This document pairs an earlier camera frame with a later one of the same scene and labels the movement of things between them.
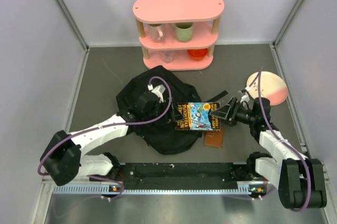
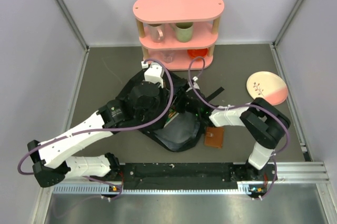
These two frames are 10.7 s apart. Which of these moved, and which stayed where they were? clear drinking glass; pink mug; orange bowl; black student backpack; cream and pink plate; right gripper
Moved: black student backpack; right gripper
Stayed: pink mug; cream and pink plate; orange bowl; clear drinking glass
